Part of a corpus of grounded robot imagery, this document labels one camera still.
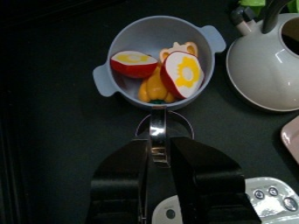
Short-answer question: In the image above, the red toy pepper half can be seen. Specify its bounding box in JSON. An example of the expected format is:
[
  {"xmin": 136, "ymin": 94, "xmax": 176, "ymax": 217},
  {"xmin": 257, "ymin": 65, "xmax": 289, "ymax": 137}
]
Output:
[{"xmin": 159, "ymin": 51, "xmax": 206, "ymax": 100}]

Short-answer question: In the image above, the white toy kettle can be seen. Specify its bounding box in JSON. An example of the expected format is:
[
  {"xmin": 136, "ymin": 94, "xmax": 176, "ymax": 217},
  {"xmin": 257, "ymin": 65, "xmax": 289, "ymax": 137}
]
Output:
[{"xmin": 226, "ymin": 0, "xmax": 299, "ymax": 113}]

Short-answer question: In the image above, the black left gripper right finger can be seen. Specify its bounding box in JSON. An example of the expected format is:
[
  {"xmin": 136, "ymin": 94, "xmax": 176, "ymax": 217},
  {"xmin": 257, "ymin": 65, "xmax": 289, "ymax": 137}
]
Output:
[{"xmin": 170, "ymin": 136, "xmax": 263, "ymax": 224}]

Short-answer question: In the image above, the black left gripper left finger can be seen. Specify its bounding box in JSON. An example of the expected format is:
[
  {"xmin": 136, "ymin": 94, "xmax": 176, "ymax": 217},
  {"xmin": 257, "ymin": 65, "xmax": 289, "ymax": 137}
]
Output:
[{"xmin": 84, "ymin": 138, "xmax": 151, "ymax": 224}]

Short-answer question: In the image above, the green toy object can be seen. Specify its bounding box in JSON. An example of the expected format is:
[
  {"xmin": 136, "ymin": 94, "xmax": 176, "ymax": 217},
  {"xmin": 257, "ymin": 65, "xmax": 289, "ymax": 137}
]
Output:
[{"xmin": 238, "ymin": 0, "xmax": 299, "ymax": 14}]

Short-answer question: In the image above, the light blue toy pot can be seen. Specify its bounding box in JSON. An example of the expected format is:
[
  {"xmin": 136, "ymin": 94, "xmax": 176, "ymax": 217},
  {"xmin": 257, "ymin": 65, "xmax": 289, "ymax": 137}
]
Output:
[{"xmin": 91, "ymin": 15, "xmax": 229, "ymax": 111}]

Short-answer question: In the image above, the white toy stove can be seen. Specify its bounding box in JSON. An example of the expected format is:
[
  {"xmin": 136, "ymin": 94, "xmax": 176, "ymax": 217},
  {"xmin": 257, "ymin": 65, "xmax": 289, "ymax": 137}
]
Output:
[{"xmin": 151, "ymin": 176, "xmax": 299, "ymax": 224}]

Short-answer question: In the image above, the yellow toy bell pepper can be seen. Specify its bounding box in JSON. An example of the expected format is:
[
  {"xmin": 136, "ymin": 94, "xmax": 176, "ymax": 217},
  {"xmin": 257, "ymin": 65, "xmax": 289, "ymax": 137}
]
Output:
[{"xmin": 136, "ymin": 64, "xmax": 176, "ymax": 104}]

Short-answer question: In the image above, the pink toy plate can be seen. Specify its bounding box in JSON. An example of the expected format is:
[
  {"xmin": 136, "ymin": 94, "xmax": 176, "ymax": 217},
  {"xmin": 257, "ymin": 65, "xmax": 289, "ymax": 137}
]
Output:
[{"xmin": 281, "ymin": 115, "xmax": 299, "ymax": 165}]

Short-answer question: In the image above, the red apple half toy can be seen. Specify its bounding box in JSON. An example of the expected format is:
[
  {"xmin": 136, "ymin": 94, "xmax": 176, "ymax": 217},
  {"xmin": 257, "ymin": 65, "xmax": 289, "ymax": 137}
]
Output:
[{"xmin": 110, "ymin": 50, "xmax": 159, "ymax": 79}]

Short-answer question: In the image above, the tan bear-shaped toy cookie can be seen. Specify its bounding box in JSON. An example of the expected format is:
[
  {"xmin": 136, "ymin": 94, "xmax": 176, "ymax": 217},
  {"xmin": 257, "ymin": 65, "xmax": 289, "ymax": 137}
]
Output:
[{"xmin": 159, "ymin": 41, "xmax": 201, "ymax": 63}]

